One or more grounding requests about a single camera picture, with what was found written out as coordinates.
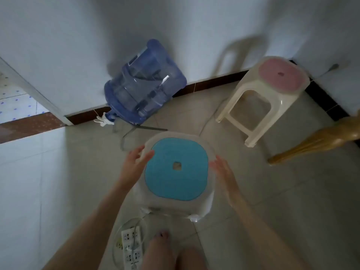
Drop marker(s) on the person's right hand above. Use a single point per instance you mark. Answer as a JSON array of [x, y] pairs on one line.
[[227, 179]]

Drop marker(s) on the person's left hand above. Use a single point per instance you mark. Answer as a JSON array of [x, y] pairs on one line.
[[130, 170]]

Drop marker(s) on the person's left fingers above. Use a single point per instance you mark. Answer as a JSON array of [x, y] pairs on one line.
[[143, 157]]

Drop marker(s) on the person's right fingers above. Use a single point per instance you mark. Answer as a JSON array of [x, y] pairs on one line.
[[218, 165]]

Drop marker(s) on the white stool with blue seat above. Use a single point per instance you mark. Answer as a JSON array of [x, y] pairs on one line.
[[177, 179]]

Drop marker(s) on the person's right forearm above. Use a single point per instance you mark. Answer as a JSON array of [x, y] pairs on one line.
[[264, 233]]

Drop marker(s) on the person's left forearm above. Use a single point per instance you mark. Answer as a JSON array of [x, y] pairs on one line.
[[95, 222]]

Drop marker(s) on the blue water jug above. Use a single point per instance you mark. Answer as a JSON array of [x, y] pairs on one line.
[[143, 84]]

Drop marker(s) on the dark brown baseboard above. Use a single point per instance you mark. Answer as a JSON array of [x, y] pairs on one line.
[[213, 81]]

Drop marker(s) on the white power strip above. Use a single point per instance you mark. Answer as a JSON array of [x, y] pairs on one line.
[[130, 250]]

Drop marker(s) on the person's left leg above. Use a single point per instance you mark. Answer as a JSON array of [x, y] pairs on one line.
[[159, 253]]

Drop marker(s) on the person's leg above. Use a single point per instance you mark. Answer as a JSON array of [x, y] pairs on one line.
[[159, 253], [192, 260]]

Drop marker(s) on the person's right leg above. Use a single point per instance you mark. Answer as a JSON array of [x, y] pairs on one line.
[[192, 260]]

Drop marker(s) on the cream stool with pink seat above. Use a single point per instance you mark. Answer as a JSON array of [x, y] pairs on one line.
[[281, 74]]

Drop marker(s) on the black baseboard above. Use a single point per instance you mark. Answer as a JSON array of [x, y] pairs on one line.
[[320, 99]]

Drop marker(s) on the white door frame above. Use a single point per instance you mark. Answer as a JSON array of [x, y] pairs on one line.
[[33, 92]]

